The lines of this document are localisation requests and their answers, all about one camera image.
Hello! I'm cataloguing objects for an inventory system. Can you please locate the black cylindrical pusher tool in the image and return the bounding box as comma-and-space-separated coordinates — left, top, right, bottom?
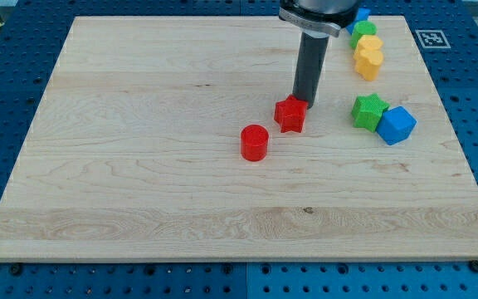
292, 32, 329, 109

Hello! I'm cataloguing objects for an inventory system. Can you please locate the red star block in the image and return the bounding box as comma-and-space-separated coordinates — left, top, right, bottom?
274, 95, 308, 133

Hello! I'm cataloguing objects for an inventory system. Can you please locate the green star block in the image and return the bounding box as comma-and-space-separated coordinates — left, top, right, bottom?
351, 93, 390, 132

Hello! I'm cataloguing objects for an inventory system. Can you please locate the green cylinder block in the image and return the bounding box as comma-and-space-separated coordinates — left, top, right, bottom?
349, 21, 377, 49

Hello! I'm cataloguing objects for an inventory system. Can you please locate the yellow heart block rear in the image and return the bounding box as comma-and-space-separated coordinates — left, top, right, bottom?
354, 35, 383, 61

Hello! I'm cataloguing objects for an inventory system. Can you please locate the yellow heart block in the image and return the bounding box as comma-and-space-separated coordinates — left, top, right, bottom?
354, 35, 383, 61
354, 50, 384, 81

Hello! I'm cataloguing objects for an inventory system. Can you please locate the yellow heart block front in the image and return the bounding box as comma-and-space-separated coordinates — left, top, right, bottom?
354, 50, 384, 81

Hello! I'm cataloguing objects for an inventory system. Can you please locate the blue block at rear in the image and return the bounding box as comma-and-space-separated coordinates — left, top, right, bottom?
346, 7, 371, 34

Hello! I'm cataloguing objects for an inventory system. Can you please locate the red cylinder block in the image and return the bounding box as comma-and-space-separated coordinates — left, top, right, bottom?
240, 124, 269, 162

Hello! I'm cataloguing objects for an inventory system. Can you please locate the blue cube block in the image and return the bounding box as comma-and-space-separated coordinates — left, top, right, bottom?
376, 106, 417, 145

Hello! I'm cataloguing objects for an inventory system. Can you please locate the white fiducial marker tag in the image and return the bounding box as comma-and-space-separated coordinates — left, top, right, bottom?
416, 29, 451, 49

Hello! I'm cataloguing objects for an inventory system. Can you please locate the wooden board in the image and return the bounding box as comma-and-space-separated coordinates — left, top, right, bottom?
0, 16, 478, 263

